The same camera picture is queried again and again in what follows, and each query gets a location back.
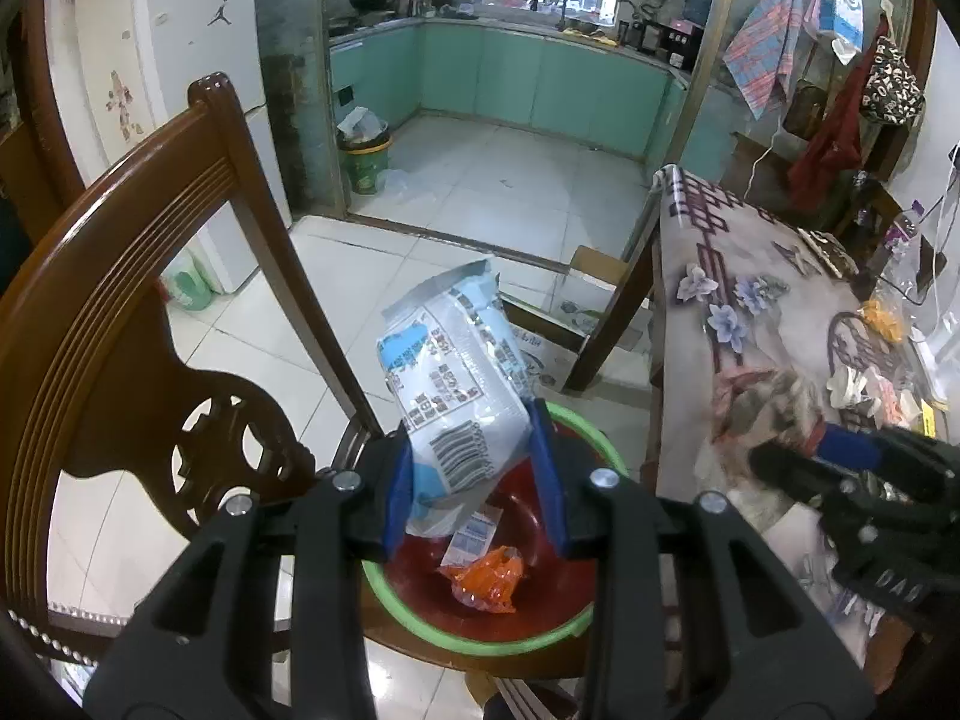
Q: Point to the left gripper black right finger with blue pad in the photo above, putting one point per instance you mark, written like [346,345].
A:
[694,617]

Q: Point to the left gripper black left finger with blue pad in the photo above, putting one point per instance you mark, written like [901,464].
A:
[259,615]

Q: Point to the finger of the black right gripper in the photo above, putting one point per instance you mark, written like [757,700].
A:
[829,479]

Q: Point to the black white paper pack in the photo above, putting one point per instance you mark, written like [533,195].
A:
[847,389]

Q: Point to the white blue plastic wrapper bag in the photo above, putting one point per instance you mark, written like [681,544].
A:
[451,361]

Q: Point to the teal kitchen cabinets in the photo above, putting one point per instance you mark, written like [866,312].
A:
[610,98]

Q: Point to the green kitchen trash bin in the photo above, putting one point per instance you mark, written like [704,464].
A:
[364,139]

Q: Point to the orange snack bag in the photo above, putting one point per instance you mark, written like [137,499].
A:
[884,319]

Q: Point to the orange wrapper in basin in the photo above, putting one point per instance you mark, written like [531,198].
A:
[488,583]

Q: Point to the red basin green rim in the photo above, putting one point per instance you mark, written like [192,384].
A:
[413,608]

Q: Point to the clear plastic water bottle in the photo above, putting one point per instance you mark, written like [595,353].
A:
[900,252]

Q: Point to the cardboard box on floor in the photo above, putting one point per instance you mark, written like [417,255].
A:
[553,326]

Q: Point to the red hanging garment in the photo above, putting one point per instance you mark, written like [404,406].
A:
[836,146]

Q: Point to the dark wooden carved chair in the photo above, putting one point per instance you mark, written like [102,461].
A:
[92,383]

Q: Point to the green detergent bottle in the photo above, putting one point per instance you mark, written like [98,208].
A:
[184,283]

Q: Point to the leopard print bag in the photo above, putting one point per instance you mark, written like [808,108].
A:
[891,94]

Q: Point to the plaid hanging cloth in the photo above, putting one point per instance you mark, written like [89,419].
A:
[760,58]

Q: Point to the white blue hanging bag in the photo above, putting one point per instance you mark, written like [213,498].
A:
[841,23]

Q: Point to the white refrigerator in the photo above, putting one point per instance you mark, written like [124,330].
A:
[122,68]

